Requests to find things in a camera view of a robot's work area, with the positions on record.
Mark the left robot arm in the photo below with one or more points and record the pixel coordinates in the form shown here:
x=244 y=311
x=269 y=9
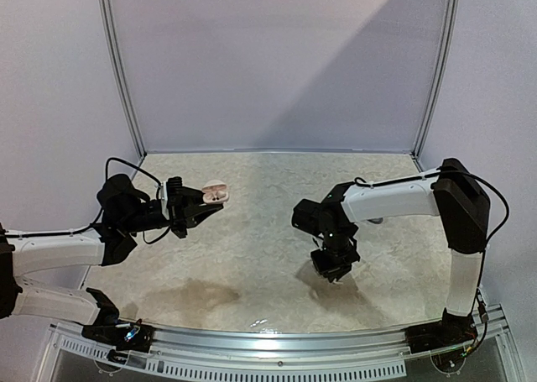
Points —
x=126 y=211

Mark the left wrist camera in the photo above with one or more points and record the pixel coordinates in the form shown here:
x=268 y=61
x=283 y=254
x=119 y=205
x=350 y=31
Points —
x=173 y=192

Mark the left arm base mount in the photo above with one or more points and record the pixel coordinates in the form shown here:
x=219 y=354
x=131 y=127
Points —
x=122 y=335

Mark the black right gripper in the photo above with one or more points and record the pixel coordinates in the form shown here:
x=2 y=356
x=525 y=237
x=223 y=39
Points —
x=331 y=263

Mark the aluminium front rail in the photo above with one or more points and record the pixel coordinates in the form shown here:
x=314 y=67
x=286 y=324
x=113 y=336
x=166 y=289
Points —
x=180 y=354

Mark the aluminium corner post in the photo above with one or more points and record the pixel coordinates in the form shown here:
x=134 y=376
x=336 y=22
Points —
x=120 y=77
x=441 y=59

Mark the left aluminium corner post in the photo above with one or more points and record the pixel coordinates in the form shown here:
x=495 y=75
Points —
x=120 y=77

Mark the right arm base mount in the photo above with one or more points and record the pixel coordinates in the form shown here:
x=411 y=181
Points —
x=450 y=330

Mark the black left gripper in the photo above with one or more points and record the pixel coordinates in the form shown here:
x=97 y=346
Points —
x=192 y=212

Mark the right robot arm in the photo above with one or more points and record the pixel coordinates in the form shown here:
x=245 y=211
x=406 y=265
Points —
x=449 y=193

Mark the white round case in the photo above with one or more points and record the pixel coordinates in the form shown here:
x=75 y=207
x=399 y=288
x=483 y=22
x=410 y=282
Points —
x=215 y=187

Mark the blue earbud charging case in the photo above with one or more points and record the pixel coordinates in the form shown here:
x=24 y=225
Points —
x=376 y=221

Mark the right aluminium corner post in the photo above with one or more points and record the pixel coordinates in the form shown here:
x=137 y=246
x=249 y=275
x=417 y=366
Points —
x=441 y=59

